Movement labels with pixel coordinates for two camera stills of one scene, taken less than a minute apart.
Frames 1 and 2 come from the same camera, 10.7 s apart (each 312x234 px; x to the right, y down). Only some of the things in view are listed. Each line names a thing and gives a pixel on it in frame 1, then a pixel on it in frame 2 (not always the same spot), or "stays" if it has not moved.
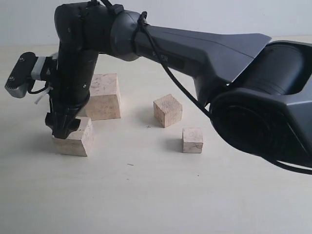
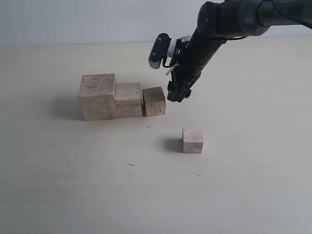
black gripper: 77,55 -> 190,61
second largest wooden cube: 77,143 -> 128,99
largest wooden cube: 104,103 stays
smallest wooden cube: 192,140 stays
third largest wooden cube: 167,110 -> 153,101
